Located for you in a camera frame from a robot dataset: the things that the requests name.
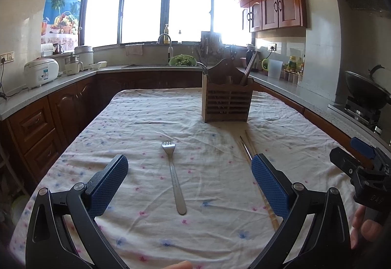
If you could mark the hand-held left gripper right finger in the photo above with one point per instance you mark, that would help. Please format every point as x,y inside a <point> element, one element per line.
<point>270,186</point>

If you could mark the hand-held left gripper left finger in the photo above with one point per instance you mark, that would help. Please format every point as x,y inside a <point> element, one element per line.
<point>108,186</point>

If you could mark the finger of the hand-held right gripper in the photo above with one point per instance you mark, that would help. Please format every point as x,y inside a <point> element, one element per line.
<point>363,145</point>
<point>345,163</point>

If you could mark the pale wooden chopstick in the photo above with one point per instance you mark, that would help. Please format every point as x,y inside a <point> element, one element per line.
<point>270,211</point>

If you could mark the thin metal chopstick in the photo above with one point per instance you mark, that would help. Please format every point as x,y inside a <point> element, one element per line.
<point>246,148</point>

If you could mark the all-steel fork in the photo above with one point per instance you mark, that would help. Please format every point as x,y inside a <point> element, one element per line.
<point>175,177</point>

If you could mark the wooden utensil holder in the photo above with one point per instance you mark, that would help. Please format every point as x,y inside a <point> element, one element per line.
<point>227,104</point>

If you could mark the person's right hand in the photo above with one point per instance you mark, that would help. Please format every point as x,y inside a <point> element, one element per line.
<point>371,232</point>

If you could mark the person's left hand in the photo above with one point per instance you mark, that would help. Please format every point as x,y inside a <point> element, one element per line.
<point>180,266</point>

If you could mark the gas stove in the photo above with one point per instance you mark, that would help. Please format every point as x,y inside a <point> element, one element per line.
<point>360,111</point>

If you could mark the black wok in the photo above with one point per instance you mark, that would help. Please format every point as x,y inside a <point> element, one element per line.
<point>363,88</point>

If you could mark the white floral tablecloth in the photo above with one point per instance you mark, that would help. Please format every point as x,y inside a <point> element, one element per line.
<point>137,122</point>

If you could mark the pale green container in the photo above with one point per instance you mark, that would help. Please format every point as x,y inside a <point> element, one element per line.
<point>20,209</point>

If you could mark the row of spice jars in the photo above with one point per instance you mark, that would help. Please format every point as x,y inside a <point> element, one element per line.
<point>291,77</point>

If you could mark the yellow-lid condiment bottle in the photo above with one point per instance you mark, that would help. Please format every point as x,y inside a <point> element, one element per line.
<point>292,63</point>

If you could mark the translucent plastic cup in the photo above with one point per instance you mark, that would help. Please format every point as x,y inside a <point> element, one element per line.
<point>275,68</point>

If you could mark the metal utensil in holder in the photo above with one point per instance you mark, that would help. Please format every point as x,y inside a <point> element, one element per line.
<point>249,68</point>

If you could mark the white bowl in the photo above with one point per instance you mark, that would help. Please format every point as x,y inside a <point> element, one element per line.
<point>94,67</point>
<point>102,64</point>

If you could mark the green cup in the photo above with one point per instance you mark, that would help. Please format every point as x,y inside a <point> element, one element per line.
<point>265,64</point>

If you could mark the white kettle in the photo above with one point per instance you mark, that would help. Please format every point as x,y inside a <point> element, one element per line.
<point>72,66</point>

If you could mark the dark brown kettle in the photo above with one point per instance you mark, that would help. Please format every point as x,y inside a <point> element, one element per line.
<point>251,56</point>

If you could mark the white electric pot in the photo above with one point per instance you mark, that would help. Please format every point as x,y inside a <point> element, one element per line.
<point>84,56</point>

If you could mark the white rice cooker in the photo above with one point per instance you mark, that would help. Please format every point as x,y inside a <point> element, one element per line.
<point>41,71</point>

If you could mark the pink hanging towel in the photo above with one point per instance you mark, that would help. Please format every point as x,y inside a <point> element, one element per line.
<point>133,49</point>

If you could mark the white bottle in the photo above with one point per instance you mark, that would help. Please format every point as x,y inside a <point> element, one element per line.
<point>170,55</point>

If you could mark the bowl of green vegetables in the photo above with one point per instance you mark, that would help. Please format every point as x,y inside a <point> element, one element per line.
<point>182,60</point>

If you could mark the white storage container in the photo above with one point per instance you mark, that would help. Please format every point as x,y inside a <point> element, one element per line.
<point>47,50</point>

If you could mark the dark utensil rack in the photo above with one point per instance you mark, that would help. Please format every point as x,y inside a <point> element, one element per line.
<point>210,42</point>

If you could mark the steel sink faucet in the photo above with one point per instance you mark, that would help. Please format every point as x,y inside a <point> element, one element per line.
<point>162,38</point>

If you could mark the yellow soap bottle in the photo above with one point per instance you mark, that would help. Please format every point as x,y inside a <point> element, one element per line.
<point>166,36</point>

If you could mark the small clear bottle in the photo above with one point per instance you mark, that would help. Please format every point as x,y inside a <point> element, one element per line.
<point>179,38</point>

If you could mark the kitchen window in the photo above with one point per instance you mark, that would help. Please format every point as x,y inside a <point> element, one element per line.
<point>143,9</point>

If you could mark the wall outlet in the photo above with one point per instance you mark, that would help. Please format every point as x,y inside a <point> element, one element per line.
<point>7,57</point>
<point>272,47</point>

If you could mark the tropical fruit wall poster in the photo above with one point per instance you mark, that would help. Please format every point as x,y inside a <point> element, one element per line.
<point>61,6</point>

